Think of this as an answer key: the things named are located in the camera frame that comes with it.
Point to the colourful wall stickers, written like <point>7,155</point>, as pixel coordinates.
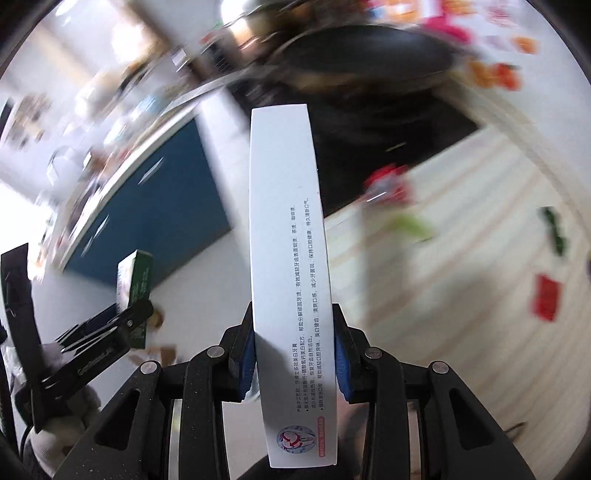
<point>495,37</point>

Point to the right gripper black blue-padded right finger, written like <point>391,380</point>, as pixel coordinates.
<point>459,438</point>

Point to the green white medicine box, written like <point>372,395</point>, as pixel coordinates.
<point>134,274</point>

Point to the pink striped counter cloth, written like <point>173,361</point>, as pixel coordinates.
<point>465,294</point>

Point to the black gas stove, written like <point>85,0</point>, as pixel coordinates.
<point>356,135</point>

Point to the green crumpled wrapper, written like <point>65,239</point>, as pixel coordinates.
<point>552,219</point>

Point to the white toothpaste box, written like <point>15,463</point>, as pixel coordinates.
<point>291,291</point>

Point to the small red snack packet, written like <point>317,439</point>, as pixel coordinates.
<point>389,184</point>

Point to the black frying wok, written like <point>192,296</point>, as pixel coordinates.
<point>346,57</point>

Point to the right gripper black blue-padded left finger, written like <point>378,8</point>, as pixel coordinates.
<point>130,439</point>

